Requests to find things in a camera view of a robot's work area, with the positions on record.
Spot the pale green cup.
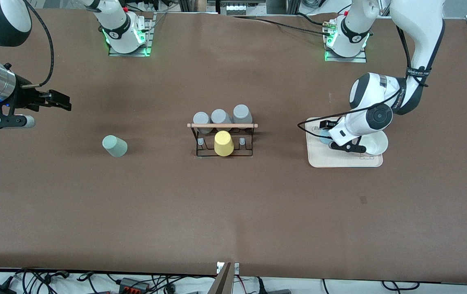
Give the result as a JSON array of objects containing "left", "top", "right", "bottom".
[{"left": 102, "top": 135, "right": 128, "bottom": 158}]

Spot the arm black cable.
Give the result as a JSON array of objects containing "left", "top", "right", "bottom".
[
  {"left": 298, "top": 24, "right": 429, "bottom": 141},
  {"left": 24, "top": 0, "right": 54, "bottom": 87}
]

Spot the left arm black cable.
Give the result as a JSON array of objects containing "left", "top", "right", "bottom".
[{"left": 298, "top": 24, "right": 429, "bottom": 141}]

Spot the white bowl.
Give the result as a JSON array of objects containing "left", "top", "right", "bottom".
[{"left": 358, "top": 130, "right": 389, "bottom": 156}]

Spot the white mount bracket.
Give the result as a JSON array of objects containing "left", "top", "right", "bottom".
[{"left": 216, "top": 262, "right": 240, "bottom": 275}]

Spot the black wire cup rack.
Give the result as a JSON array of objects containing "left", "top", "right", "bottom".
[{"left": 187, "top": 122, "right": 258, "bottom": 159}]

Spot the long black table cable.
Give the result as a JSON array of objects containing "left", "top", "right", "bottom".
[{"left": 233, "top": 16, "right": 327, "bottom": 36}]

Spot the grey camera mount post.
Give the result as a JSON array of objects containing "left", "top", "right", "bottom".
[{"left": 207, "top": 262, "right": 234, "bottom": 294}]

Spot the short black table cable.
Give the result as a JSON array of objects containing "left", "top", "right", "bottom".
[{"left": 297, "top": 12, "right": 329, "bottom": 27}]

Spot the grey red connector box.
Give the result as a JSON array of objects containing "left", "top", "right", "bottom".
[{"left": 118, "top": 278, "right": 151, "bottom": 294}]

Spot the beige rabbit tray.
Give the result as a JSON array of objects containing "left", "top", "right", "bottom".
[{"left": 306, "top": 117, "right": 383, "bottom": 168}]

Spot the black power adapter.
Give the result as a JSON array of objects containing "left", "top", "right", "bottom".
[{"left": 0, "top": 277, "right": 17, "bottom": 294}]

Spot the grey cup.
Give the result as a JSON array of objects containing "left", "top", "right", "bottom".
[
  {"left": 193, "top": 112, "right": 211, "bottom": 134},
  {"left": 211, "top": 109, "right": 234, "bottom": 133},
  {"left": 233, "top": 105, "right": 253, "bottom": 131}
]

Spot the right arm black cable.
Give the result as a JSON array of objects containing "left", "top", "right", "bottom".
[{"left": 24, "top": 0, "right": 54, "bottom": 87}]

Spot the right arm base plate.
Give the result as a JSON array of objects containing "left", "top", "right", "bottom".
[{"left": 108, "top": 12, "right": 153, "bottom": 57}]

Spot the red thin wire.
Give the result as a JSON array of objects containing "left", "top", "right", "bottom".
[{"left": 233, "top": 274, "right": 255, "bottom": 287}]

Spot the yellow cup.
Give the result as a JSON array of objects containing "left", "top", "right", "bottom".
[{"left": 214, "top": 131, "right": 234, "bottom": 157}]

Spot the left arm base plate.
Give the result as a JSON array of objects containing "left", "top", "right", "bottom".
[{"left": 324, "top": 24, "right": 367, "bottom": 63}]

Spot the looped black floor cable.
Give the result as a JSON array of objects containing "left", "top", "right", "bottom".
[{"left": 382, "top": 281, "right": 420, "bottom": 291}]

